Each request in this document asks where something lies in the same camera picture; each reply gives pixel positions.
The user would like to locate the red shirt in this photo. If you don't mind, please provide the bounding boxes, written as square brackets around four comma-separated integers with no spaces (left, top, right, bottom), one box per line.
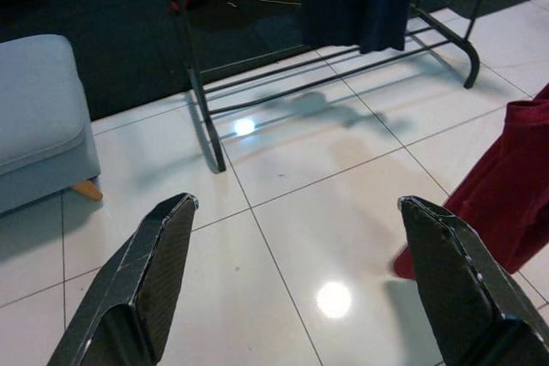
[392,85,549,281]

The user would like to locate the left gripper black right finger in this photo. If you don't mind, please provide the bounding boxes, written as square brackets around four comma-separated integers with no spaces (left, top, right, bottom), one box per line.
[396,195,549,366]

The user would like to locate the grey ottoman wooden feet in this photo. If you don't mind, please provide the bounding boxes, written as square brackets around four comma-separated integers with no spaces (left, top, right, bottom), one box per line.
[0,33,104,217]

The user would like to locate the navy t-shirt gold print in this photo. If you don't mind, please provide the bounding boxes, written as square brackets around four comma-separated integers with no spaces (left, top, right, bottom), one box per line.
[299,0,419,55]

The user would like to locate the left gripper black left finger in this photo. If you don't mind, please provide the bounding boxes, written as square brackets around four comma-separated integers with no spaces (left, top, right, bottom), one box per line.
[46,192,201,366]

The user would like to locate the black metal clothes rack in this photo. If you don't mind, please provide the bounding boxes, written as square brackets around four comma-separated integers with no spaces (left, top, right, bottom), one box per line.
[165,0,507,173]

